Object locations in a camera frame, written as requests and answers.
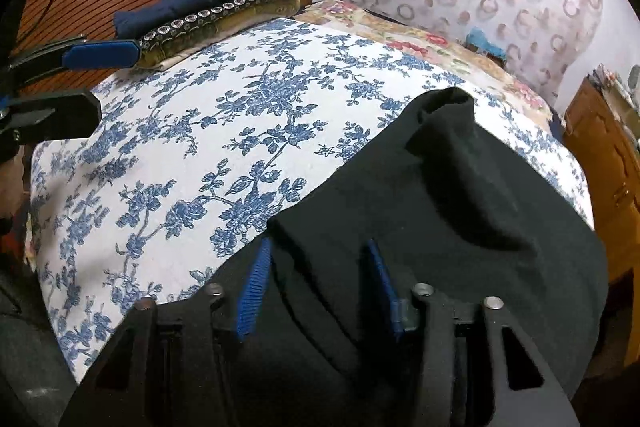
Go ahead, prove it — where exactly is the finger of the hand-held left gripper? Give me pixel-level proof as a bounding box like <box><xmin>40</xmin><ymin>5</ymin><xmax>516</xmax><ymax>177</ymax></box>
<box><xmin>0</xmin><ymin>90</ymin><xmax>103</xmax><ymax>142</ymax></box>
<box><xmin>10</xmin><ymin>35</ymin><xmax>143</xmax><ymax>80</ymax></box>

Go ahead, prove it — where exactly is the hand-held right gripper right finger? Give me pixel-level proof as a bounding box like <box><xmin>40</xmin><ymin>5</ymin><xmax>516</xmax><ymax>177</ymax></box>
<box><xmin>367</xmin><ymin>239</ymin><xmax>581</xmax><ymax>427</ymax></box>

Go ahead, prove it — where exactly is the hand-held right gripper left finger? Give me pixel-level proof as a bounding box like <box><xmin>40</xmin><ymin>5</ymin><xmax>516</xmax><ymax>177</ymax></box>
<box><xmin>60</xmin><ymin>237</ymin><xmax>273</xmax><ymax>427</ymax></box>

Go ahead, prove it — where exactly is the black printed t-shirt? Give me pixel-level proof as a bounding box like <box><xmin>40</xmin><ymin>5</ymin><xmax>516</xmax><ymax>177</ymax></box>
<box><xmin>165</xmin><ymin>88</ymin><xmax>611</xmax><ymax>427</ymax></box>

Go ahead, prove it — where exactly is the blue floral white blanket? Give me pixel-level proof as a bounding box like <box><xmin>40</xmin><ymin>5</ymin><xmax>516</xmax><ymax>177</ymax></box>
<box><xmin>27</xmin><ymin>14</ymin><xmax>596</xmax><ymax>383</ymax></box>

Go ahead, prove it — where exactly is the pink floral blanket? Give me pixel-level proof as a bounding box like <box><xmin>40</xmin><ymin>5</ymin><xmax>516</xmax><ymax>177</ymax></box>
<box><xmin>295</xmin><ymin>0</ymin><xmax>556</xmax><ymax>128</ymax></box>

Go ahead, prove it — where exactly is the wooden cabinet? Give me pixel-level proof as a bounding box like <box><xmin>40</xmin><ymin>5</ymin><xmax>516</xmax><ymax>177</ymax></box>
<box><xmin>562</xmin><ymin>77</ymin><xmax>640</xmax><ymax>288</ymax></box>

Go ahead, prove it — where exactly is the teal cloth on small box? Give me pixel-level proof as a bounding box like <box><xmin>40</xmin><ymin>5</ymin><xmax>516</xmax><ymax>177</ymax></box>
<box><xmin>465</xmin><ymin>29</ymin><xmax>508</xmax><ymax>64</ymax></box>

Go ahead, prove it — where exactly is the pile of household clutter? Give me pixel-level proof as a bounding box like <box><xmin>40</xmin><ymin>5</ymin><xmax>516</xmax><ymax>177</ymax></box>
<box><xmin>582</xmin><ymin>64</ymin><xmax>640</xmax><ymax>138</ymax></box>

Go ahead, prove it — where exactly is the gold cloth with ring border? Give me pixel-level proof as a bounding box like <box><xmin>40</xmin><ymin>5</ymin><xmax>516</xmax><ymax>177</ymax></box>
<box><xmin>136</xmin><ymin>0</ymin><xmax>305</xmax><ymax>72</ymax></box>

